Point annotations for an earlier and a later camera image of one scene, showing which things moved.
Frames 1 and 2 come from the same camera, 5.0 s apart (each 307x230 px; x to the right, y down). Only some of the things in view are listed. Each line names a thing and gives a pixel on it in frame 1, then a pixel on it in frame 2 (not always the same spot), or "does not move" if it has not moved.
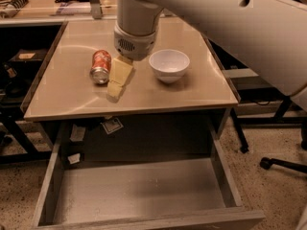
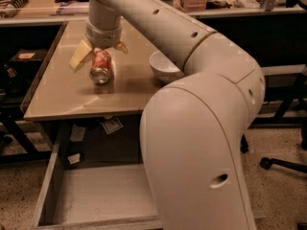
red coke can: [100, 68] does not move
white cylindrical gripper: [135, 45] -> [103, 36]
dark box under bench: [28, 58] does not move
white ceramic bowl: [169, 65] does not move
